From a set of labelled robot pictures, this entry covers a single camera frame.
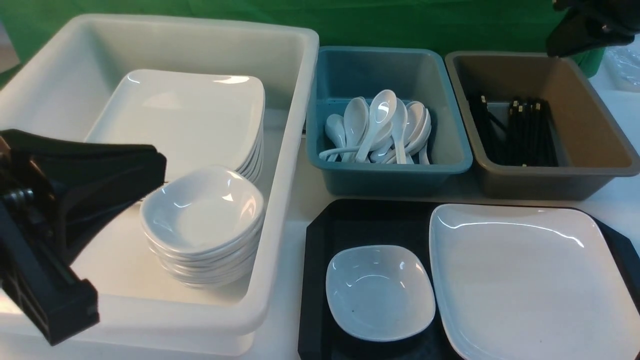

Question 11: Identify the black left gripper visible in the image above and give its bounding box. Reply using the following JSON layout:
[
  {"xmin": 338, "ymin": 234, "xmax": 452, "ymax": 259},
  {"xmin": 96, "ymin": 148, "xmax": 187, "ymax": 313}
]
[{"xmin": 1, "ymin": 129, "xmax": 167, "ymax": 346}]

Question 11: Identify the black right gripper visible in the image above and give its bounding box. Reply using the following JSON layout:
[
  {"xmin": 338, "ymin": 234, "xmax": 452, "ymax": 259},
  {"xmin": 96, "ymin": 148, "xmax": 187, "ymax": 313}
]
[{"xmin": 546, "ymin": 0, "xmax": 640, "ymax": 58}]

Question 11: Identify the large white square plate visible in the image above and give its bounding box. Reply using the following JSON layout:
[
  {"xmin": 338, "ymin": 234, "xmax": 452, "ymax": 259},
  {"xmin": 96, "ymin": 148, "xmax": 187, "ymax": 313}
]
[{"xmin": 429, "ymin": 203, "xmax": 640, "ymax": 360}]

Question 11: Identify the small white bowl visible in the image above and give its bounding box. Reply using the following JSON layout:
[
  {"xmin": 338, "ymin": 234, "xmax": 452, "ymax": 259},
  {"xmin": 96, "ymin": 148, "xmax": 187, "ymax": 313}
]
[{"xmin": 326, "ymin": 244, "xmax": 436, "ymax": 343}]

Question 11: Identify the white ceramic soup spoon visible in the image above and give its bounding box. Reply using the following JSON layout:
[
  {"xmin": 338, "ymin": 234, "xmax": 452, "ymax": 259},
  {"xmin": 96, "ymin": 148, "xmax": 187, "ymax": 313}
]
[{"xmin": 355, "ymin": 89, "xmax": 398, "ymax": 163}]

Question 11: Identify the clear plastic bag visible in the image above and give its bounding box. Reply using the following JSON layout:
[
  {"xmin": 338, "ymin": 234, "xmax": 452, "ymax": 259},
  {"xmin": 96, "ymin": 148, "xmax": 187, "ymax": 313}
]
[{"xmin": 603, "ymin": 44, "xmax": 640, "ymax": 92}]

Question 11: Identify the green backdrop cloth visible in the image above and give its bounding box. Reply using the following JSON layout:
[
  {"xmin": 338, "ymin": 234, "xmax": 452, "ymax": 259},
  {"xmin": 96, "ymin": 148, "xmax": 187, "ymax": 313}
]
[{"xmin": 0, "ymin": 0, "xmax": 606, "ymax": 88}]

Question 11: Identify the large white plastic tub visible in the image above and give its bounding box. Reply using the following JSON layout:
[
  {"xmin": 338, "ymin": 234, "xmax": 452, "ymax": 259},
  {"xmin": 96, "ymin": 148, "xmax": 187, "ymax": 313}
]
[{"xmin": 1, "ymin": 14, "xmax": 320, "ymax": 356}]

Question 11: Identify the bundle of black chopsticks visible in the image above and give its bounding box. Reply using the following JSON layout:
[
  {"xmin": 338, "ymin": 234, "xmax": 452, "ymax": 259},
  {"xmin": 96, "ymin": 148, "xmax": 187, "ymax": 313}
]
[{"xmin": 466, "ymin": 92, "xmax": 559, "ymax": 167}]

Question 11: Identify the stack of small white bowls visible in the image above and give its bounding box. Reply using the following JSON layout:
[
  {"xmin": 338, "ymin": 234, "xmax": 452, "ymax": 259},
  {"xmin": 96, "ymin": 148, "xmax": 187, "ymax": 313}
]
[{"xmin": 139, "ymin": 166, "xmax": 266, "ymax": 289}]

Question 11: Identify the stack of white square plates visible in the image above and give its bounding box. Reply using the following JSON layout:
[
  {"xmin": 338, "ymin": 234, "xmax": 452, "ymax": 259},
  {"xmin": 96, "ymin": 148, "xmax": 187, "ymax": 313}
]
[{"xmin": 85, "ymin": 69, "xmax": 266, "ymax": 182}]

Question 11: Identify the teal plastic bin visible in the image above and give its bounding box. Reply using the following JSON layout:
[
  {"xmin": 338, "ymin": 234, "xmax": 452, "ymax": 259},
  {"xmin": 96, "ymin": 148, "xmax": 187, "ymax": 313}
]
[{"xmin": 305, "ymin": 46, "xmax": 474, "ymax": 198}]

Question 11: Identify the pile of white soup spoons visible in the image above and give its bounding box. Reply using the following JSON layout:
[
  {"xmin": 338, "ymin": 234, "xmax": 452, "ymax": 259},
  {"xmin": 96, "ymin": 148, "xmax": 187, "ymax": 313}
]
[{"xmin": 318, "ymin": 101, "xmax": 432, "ymax": 165}]

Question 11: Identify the black serving tray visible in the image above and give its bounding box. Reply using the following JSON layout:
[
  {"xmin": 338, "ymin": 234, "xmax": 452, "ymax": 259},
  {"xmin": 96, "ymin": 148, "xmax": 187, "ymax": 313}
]
[{"xmin": 297, "ymin": 199, "xmax": 639, "ymax": 360}]

